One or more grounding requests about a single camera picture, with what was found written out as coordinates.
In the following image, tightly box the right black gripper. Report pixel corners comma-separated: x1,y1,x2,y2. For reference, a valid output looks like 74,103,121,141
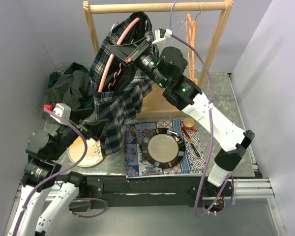
107,36,168,89

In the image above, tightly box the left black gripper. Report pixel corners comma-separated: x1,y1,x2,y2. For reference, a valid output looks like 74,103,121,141
49,108,108,159

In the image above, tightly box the pink clothes hanger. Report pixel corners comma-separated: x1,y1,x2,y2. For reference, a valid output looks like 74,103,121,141
98,17,140,92

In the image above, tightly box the navy beige plaid skirt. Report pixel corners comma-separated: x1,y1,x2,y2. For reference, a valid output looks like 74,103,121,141
90,12,154,156

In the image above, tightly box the grey dotted garment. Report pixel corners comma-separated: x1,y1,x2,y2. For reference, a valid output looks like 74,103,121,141
47,70,93,110

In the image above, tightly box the blue wire hanger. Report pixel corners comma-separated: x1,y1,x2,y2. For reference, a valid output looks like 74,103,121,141
169,1,187,35

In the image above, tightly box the orange clothes hanger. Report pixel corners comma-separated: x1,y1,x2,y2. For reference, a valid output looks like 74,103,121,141
185,2,202,82

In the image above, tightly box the green plaid skirt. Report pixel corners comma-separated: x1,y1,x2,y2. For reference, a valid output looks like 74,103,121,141
48,62,90,88

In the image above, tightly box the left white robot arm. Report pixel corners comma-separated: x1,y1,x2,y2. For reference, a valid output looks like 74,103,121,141
7,119,108,236

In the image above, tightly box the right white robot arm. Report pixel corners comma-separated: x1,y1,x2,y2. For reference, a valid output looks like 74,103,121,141
108,39,255,196

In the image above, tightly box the cream floral plate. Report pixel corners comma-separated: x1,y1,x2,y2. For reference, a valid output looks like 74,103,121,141
67,137,104,168

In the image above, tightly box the gold fork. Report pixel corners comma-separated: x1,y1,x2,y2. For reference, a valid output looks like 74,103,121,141
131,127,141,145

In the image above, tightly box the clear plastic bin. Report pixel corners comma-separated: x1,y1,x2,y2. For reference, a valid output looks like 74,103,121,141
39,63,94,121

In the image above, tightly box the patterned placemat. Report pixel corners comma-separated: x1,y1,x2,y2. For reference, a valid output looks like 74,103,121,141
125,120,205,178

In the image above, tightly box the wooden clothes rack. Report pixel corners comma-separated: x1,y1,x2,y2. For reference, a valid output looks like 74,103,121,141
83,0,234,118

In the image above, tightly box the dark rimmed beige plate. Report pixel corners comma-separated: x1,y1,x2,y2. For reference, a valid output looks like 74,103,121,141
142,128,185,169

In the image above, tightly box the small orange cup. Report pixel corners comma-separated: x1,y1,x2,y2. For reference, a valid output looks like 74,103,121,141
182,117,196,131

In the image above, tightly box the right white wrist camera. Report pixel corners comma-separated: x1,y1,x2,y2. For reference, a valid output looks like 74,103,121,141
152,28,173,52

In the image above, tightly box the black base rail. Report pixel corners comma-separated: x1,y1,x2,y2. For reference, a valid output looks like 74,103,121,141
45,175,263,212

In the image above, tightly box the dark handled knife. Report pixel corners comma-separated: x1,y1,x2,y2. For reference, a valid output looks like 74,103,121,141
182,127,200,157

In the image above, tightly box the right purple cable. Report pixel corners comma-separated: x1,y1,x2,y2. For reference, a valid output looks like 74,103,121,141
171,33,236,218

